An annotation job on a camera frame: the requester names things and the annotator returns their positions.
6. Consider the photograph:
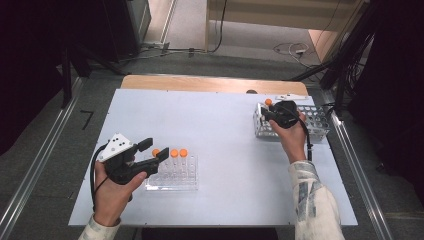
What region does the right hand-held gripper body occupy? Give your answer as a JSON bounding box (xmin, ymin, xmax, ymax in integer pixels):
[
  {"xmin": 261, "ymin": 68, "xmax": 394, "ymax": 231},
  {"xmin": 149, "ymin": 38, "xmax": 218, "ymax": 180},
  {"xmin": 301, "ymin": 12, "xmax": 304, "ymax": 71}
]
[{"xmin": 271, "ymin": 93, "xmax": 310, "ymax": 130}]

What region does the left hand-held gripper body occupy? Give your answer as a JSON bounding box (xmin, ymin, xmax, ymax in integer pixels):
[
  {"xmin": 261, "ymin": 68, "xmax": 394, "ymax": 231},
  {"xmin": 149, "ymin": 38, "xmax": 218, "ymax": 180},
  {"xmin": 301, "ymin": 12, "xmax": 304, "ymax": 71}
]
[{"xmin": 97, "ymin": 132, "xmax": 143, "ymax": 186}]

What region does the clear plastic tube rack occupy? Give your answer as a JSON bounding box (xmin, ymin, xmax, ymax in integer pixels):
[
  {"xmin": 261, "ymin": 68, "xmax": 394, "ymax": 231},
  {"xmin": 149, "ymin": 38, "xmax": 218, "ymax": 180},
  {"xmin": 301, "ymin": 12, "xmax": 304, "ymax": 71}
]
[{"xmin": 143, "ymin": 153, "xmax": 200, "ymax": 192}]

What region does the white perforated tube rack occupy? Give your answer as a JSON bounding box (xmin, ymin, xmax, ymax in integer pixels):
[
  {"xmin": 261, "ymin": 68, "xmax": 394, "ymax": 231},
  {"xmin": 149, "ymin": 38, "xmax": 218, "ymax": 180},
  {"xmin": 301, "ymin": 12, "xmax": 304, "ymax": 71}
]
[{"xmin": 252, "ymin": 101, "xmax": 332, "ymax": 141}]

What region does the person's right hand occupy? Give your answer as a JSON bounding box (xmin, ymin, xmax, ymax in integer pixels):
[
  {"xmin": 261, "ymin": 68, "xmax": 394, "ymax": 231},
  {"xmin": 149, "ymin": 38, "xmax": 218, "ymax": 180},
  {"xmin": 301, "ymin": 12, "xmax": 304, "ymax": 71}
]
[{"xmin": 269, "ymin": 111, "xmax": 308, "ymax": 164}]

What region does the person's left hand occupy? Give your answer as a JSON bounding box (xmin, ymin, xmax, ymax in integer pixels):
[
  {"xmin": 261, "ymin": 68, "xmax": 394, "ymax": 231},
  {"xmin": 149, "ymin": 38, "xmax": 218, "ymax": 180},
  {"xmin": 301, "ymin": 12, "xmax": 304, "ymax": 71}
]
[{"xmin": 94, "ymin": 156, "xmax": 148, "ymax": 228}]

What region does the black metal stand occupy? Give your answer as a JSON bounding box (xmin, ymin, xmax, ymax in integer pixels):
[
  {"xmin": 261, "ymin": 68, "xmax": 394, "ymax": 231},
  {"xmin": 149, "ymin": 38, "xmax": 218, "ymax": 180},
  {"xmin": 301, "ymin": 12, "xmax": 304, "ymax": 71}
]
[
  {"xmin": 283, "ymin": 0, "xmax": 378, "ymax": 116},
  {"xmin": 59, "ymin": 43, "xmax": 129, "ymax": 109}
]

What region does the light wooden furniture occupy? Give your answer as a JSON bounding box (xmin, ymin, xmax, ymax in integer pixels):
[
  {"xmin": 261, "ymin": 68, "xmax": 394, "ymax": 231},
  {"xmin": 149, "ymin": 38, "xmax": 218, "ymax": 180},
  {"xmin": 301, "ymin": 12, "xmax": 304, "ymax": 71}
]
[{"xmin": 204, "ymin": 0, "xmax": 366, "ymax": 64}]

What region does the grey power strip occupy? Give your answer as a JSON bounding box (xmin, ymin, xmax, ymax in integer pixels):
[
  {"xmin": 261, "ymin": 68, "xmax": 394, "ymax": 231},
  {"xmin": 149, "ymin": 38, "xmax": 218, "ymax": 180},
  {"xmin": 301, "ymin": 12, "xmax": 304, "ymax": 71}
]
[{"xmin": 141, "ymin": 40, "xmax": 171, "ymax": 51}]

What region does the dark curtain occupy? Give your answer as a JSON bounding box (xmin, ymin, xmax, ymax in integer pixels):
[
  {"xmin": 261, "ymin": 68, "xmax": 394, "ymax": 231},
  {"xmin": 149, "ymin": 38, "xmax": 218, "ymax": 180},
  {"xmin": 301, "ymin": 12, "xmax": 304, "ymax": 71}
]
[
  {"xmin": 0, "ymin": 0, "xmax": 113, "ymax": 156},
  {"xmin": 348, "ymin": 0, "xmax": 424, "ymax": 201}
]

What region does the dark cabinet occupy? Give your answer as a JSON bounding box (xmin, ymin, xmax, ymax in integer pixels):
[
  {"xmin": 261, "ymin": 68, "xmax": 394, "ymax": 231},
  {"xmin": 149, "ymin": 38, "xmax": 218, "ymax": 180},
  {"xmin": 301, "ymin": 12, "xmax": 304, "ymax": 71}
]
[{"xmin": 99, "ymin": 0, "xmax": 152, "ymax": 64}]

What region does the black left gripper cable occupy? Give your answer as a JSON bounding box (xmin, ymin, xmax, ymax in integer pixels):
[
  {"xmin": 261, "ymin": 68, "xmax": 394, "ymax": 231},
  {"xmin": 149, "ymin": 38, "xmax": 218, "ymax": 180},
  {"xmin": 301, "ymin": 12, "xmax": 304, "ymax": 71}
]
[{"xmin": 89, "ymin": 143, "xmax": 109, "ymax": 213}]

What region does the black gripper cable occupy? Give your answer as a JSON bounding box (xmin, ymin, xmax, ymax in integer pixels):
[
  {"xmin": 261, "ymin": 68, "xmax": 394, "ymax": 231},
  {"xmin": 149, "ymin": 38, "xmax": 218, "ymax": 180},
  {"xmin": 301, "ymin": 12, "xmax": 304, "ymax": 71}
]
[
  {"xmin": 89, "ymin": 143, "xmax": 109, "ymax": 213},
  {"xmin": 289, "ymin": 106, "xmax": 314, "ymax": 162}
]

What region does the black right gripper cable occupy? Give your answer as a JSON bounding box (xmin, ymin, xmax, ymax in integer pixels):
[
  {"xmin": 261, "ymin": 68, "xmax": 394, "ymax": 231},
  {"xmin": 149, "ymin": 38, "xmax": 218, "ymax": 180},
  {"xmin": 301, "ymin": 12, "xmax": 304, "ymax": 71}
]
[{"xmin": 289, "ymin": 106, "xmax": 314, "ymax": 162}]

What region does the white floor cable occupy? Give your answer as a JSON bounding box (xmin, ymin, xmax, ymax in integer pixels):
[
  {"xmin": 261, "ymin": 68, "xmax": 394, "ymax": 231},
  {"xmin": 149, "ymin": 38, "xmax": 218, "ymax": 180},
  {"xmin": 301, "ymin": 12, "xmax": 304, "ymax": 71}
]
[{"xmin": 273, "ymin": 41, "xmax": 321, "ymax": 69}]

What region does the metal floor rail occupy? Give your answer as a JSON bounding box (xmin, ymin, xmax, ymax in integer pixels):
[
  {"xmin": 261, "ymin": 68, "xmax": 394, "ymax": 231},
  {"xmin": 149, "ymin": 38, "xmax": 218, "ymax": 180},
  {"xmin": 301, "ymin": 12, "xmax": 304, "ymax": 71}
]
[
  {"xmin": 0, "ymin": 77, "xmax": 84, "ymax": 240},
  {"xmin": 319, "ymin": 89, "xmax": 396, "ymax": 240}
]

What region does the black floor cable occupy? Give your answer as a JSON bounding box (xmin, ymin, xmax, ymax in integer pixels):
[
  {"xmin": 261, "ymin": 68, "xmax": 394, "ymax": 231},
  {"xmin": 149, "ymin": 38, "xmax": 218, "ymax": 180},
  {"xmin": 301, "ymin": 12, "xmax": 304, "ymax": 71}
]
[{"xmin": 166, "ymin": 0, "xmax": 229, "ymax": 56}]

